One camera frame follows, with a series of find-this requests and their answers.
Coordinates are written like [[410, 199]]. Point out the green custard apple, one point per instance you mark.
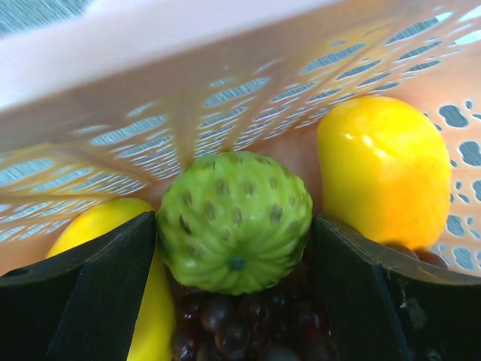
[[234, 223]]

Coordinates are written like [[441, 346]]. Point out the dark purple grape bunch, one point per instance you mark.
[[288, 321]]

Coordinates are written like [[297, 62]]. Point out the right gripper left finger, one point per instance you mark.
[[81, 304]]

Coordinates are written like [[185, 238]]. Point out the yellow lemon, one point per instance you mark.
[[156, 321]]

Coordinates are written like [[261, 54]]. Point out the yellow orange mango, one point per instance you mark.
[[386, 171]]

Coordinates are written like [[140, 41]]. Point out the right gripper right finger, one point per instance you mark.
[[385, 305]]

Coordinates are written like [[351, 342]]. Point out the pink plastic basket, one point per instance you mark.
[[102, 99]]

